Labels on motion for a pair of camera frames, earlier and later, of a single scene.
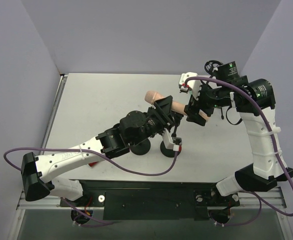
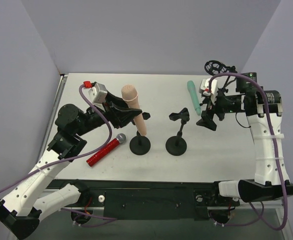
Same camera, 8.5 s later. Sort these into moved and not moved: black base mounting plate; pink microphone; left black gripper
Moved: pink microphone; left black gripper
Not moved: black base mounting plate
